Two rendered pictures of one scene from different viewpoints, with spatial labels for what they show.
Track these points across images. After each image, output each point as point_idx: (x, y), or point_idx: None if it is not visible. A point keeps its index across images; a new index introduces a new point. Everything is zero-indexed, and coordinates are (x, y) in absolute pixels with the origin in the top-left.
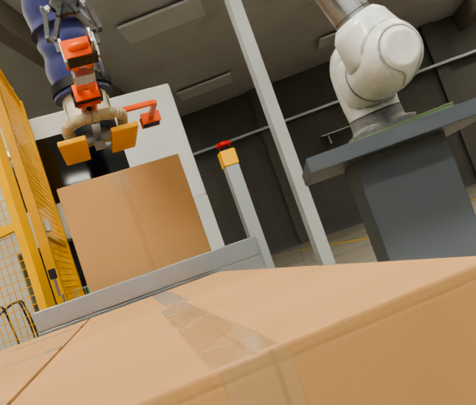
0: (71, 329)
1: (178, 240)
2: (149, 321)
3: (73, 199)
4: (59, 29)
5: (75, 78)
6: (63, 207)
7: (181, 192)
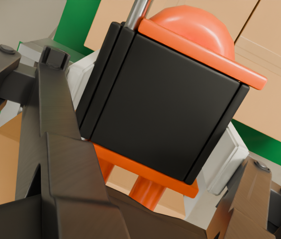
0: (246, 38)
1: None
2: None
3: (167, 194)
4: (230, 194)
5: None
6: (182, 196)
7: None
